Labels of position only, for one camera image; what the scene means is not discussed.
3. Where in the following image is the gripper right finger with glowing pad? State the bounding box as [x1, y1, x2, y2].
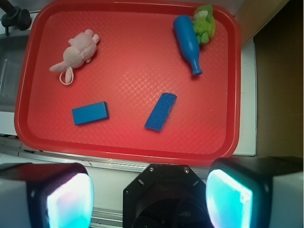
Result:
[206, 157, 304, 228]

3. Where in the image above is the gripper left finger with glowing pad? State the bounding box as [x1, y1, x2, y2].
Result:
[0, 163, 94, 228]

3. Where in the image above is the blue plastic bottle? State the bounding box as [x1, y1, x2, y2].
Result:
[173, 15, 202, 76]

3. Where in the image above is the blue rectangular block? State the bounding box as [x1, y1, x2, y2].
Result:
[72, 102, 109, 125]

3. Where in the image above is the blue sponge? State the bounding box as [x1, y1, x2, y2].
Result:
[144, 93, 177, 132]

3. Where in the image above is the metal sink basin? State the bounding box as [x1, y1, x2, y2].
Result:
[0, 35, 29, 113]

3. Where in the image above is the pink plush bunny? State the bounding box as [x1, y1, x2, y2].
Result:
[49, 29, 100, 86]

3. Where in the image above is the green plush toy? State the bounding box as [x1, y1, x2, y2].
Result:
[192, 4, 216, 45]

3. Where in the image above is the red plastic tray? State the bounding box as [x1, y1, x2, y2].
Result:
[15, 0, 241, 166]

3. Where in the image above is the black faucet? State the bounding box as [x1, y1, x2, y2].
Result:
[0, 0, 32, 37]

